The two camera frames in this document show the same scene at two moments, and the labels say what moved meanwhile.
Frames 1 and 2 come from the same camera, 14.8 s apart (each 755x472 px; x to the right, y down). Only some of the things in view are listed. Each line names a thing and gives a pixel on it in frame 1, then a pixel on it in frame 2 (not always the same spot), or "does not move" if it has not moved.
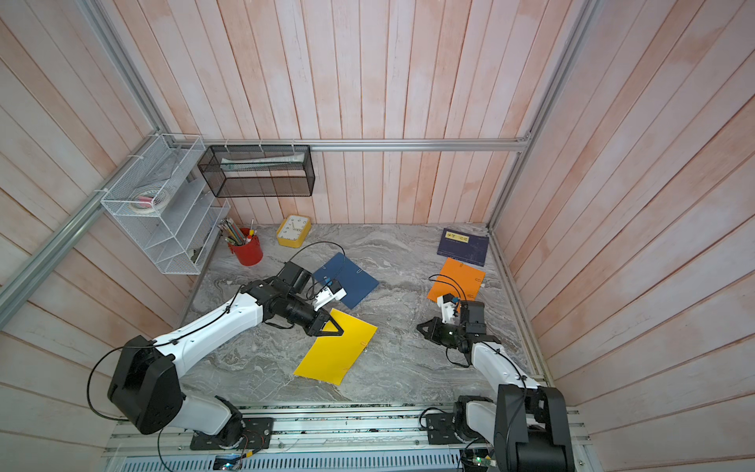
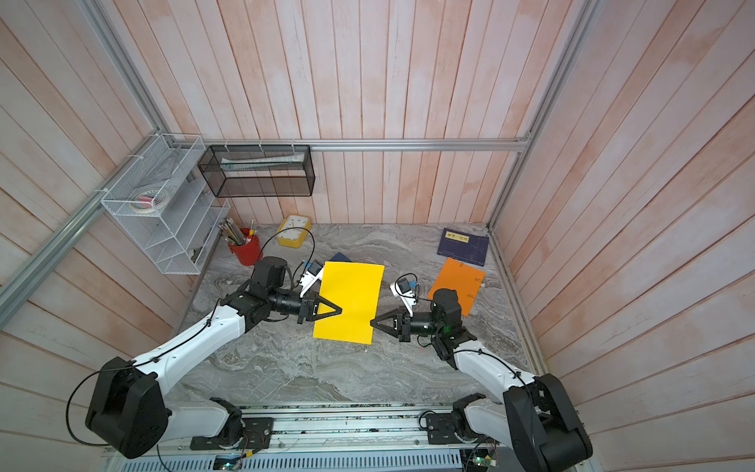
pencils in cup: (234, 234) does not move
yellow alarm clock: (292, 230) does not move
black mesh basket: (259, 171) does not move
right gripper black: (435, 326) to (405, 317)
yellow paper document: (331, 358) to (356, 288)
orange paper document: (457, 279) does not move
